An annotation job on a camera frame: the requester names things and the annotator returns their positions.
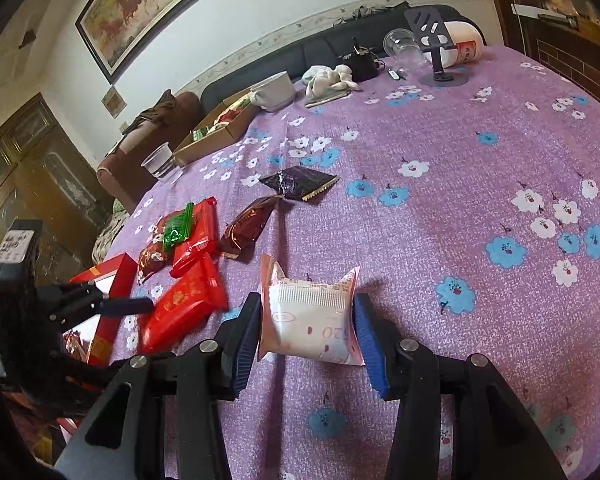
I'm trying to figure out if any assorted snack pile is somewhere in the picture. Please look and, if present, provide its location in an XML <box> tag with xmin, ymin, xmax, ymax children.
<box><xmin>192</xmin><ymin>97</ymin><xmax>253</xmax><ymax>138</ymax></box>

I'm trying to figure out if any small wall plaque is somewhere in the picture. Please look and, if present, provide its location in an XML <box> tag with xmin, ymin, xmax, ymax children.
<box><xmin>101</xmin><ymin>85</ymin><xmax>127</xmax><ymax>119</ymax></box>

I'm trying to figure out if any green snack packet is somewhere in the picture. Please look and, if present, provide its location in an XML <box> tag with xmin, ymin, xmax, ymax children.
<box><xmin>161</xmin><ymin>202</ymin><xmax>196</xmax><ymax>252</ymax></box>

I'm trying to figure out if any dark purple snack packet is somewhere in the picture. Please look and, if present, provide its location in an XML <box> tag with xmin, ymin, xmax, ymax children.
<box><xmin>259</xmin><ymin>165</ymin><xmax>339</xmax><ymax>203</ymax></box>

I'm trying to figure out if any black leather sofa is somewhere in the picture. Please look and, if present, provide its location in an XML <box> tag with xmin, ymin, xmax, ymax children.
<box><xmin>200</xmin><ymin>4</ymin><xmax>486</xmax><ymax>116</ymax></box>

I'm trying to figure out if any brown armchair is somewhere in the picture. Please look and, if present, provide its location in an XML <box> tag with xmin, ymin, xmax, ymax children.
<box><xmin>96</xmin><ymin>89</ymin><xmax>203</xmax><ymax>211</ymax></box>

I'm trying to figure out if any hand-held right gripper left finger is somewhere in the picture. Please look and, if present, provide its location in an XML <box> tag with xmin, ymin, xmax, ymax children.
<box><xmin>52</xmin><ymin>292</ymin><xmax>263</xmax><ymax>480</ymax></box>

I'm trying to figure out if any black phone stand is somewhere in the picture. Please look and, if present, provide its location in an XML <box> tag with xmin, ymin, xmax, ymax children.
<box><xmin>404</xmin><ymin>6</ymin><xmax>472</xmax><ymax>87</ymax></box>

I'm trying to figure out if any black pouch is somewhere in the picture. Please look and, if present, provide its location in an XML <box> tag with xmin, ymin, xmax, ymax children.
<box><xmin>340</xmin><ymin>37</ymin><xmax>381</xmax><ymax>82</ymax></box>

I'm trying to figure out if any small red snack packet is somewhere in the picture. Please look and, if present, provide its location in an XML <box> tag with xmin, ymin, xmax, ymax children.
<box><xmin>170</xmin><ymin>197</ymin><xmax>219</xmax><ymax>279</ymax></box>

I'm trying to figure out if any large red snack packet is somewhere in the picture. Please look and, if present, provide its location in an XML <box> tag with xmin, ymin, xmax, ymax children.
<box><xmin>139</xmin><ymin>254</ymin><xmax>229</xmax><ymax>356</ymax></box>

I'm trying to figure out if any cardboard box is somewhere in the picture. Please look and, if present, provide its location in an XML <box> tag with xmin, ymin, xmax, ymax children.
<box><xmin>172</xmin><ymin>89</ymin><xmax>261</xmax><ymax>167</ymax></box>

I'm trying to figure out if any brown patterned blanket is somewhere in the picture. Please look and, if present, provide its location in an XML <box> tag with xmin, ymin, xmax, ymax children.
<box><xmin>92</xmin><ymin>197</ymin><xmax>131</xmax><ymax>266</ymax></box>

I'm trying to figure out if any dark brown cloth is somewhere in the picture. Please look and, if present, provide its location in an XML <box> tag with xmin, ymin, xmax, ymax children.
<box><xmin>125</xmin><ymin>89</ymin><xmax>176</xmax><ymax>131</ymax></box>

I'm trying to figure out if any red gift box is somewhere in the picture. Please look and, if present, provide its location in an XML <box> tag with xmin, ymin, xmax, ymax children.
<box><xmin>60</xmin><ymin>252</ymin><xmax>141</xmax><ymax>368</ymax></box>

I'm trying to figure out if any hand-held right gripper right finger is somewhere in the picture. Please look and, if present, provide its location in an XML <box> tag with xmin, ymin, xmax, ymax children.
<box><xmin>352</xmin><ymin>292</ymin><xmax>568</xmax><ymax>480</ymax></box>

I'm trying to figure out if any clear cup with water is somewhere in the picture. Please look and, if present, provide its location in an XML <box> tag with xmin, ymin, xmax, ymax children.
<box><xmin>141</xmin><ymin>142</ymin><xmax>183</xmax><ymax>184</ymax></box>

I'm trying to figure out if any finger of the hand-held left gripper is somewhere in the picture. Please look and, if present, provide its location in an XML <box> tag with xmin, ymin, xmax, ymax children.
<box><xmin>35</xmin><ymin>282</ymin><xmax>154</xmax><ymax>333</ymax></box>

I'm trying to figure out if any dark red foil snack packet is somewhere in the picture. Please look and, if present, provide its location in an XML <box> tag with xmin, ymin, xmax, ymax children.
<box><xmin>220</xmin><ymin>195</ymin><xmax>282</xmax><ymax>261</ymax></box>

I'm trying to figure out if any red patterned snack packet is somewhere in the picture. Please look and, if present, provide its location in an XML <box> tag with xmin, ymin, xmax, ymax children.
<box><xmin>137</xmin><ymin>212</ymin><xmax>181</xmax><ymax>286</ymax></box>

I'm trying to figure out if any brick-pattern wooden counter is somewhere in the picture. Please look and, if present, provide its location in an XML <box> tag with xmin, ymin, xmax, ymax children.
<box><xmin>510</xmin><ymin>2</ymin><xmax>600</xmax><ymax>123</ymax></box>

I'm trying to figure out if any white ceramic mug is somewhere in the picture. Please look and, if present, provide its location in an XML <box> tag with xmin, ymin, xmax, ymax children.
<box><xmin>250</xmin><ymin>71</ymin><xmax>297</xmax><ymax>112</ymax></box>

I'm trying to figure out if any framed wall painting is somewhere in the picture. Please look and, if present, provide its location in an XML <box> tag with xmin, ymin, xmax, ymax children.
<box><xmin>75</xmin><ymin>0</ymin><xmax>266</xmax><ymax>85</ymax></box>

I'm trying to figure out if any white crumpled cloth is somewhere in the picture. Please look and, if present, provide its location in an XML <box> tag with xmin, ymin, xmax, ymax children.
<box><xmin>301</xmin><ymin>64</ymin><xmax>362</xmax><ymax>101</ymax></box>

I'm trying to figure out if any wooden glass-door cabinet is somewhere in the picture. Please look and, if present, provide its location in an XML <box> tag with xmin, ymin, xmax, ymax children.
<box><xmin>0</xmin><ymin>92</ymin><xmax>111</xmax><ymax>273</ymax></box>

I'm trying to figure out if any white plastic bottle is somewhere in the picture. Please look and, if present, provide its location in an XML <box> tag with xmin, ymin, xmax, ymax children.
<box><xmin>442</xmin><ymin>20</ymin><xmax>483</xmax><ymax>67</ymax></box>

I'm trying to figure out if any pink white snack packet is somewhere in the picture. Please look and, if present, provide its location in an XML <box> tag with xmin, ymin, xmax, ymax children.
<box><xmin>257</xmin><ymin>254</ymin><xmax>365</xmax><ymax>366</ymax></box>

